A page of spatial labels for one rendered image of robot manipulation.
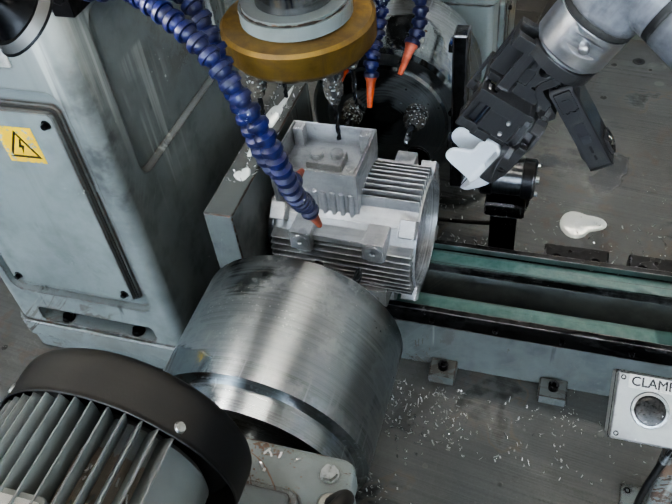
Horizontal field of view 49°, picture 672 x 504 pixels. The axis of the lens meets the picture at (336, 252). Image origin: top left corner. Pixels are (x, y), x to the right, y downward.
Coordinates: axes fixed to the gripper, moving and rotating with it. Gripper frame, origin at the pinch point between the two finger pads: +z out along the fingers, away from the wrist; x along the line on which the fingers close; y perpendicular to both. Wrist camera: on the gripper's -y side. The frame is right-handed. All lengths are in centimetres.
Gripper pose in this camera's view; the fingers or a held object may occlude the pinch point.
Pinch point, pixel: (474, 182)
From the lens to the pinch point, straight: 88.1
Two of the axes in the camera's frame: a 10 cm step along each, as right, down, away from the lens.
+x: -2.8, 7.1, -6.4
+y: -8.7, -4.7, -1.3
